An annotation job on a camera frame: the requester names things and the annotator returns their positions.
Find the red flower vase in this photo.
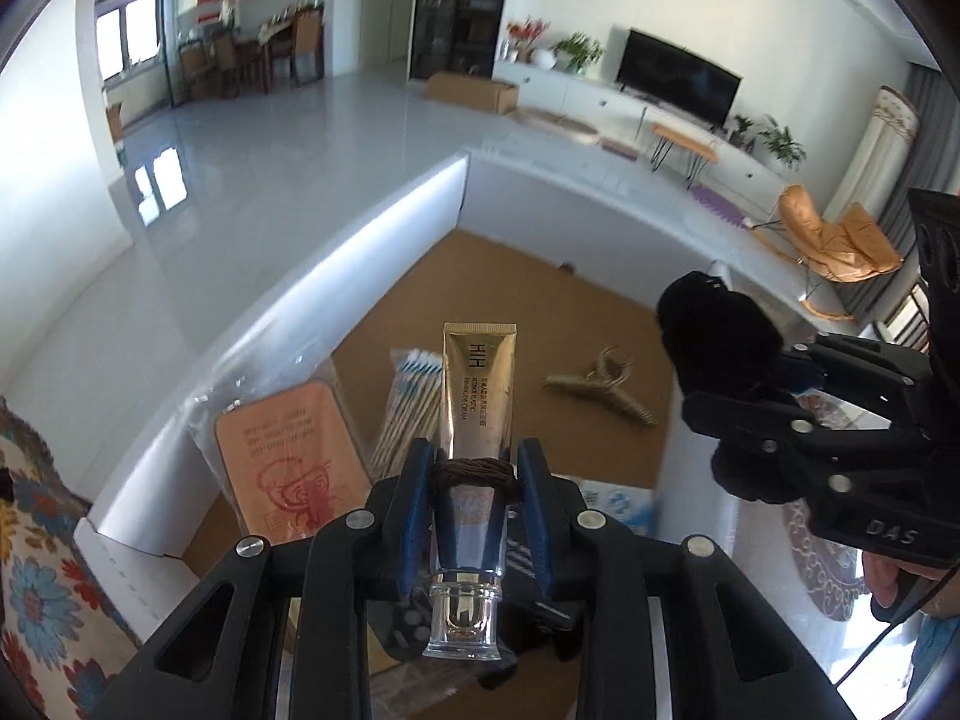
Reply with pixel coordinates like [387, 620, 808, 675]
[506, 16, 550, 64]

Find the white tv cabinet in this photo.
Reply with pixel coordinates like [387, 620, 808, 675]
[493, 62, 789, 220]

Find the gold hair claw clip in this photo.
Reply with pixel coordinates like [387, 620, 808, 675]
[544, 346, 658, 427]

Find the floral patterned cushion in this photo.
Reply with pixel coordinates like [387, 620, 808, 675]
[2, 408, 140, 718]

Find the white storage box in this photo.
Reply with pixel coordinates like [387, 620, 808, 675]
[71, 148, 842, 642]

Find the orange packaged card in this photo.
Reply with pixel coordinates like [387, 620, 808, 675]
[215, 380, 371, 544]

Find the wooden bench side table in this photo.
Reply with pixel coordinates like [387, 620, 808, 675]
[649, 124, 719, 188]

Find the blue white tissue pack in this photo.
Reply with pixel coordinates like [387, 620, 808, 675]
[560, 475, 656, 536]

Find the black glass display cabinet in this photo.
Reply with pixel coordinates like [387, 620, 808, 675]
[409, 0, 505, 82]

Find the person's right hand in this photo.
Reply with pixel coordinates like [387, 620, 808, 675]
[861, 551, 946, 621]

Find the orange lounge chair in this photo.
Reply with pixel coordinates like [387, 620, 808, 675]
[743, 184, 903, 322]

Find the green potted plant left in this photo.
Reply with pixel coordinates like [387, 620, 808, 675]
[553, 32, 605, 75]

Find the green potted plant right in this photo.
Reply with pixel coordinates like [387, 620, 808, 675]
[758, 115, 807, 172]

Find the black flat television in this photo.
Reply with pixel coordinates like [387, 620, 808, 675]
[615, 29, 742, 127]

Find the green potted plant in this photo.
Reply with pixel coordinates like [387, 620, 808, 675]
[553, 32, 605, 75]
[758, 115, 807, 172]

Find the gold cosmetic tube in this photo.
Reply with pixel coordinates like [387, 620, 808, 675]
[425, 322, 519, 661]

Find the dining table with chairs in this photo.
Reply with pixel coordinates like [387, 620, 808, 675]
[178, 7, 325, 101]

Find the cardboard box on floor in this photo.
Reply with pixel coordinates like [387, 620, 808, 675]
[425, 71, 519, 115]

